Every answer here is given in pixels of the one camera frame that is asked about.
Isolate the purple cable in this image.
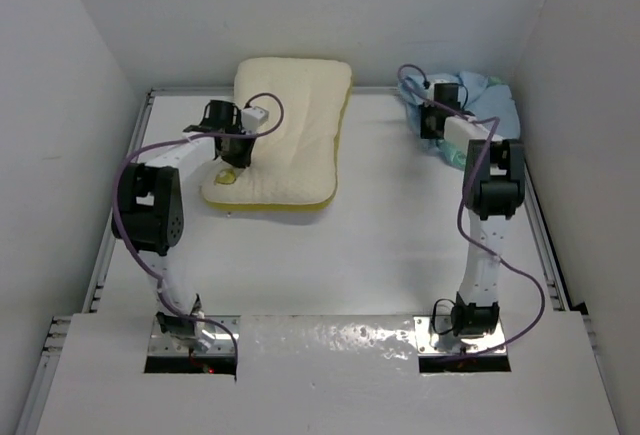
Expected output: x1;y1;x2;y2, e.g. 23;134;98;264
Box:
111;93;286;366
397;64;546;356

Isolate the light blue pillowcase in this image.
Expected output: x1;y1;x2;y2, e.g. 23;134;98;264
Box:
397;71;521;170

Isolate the cream memory foam pillow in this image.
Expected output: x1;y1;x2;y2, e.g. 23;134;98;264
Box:
200;57;353;212

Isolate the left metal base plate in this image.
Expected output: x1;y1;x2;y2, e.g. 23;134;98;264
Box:
147;316;239;358

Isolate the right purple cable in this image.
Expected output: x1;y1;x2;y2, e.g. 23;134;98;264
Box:
397;64;546;356

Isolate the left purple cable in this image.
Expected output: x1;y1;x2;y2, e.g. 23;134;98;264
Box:
111;93;286;366

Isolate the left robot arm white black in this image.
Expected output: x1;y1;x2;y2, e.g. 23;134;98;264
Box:
112;100;269;353

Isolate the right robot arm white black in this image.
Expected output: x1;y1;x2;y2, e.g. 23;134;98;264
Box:
419;81;525;338

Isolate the aluminium table frame rail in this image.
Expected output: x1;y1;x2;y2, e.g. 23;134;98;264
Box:
14;85;609;435

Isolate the white front cover board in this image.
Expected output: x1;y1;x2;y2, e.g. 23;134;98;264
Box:
39;313;617;434

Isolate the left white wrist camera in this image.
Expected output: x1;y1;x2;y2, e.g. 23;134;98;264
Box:
241;106;269;132

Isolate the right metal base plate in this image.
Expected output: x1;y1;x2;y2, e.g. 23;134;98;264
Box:
414;315;507;358

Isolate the metal base plate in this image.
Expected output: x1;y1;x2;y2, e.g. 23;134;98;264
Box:
147;316;239;358
414;315;507;358

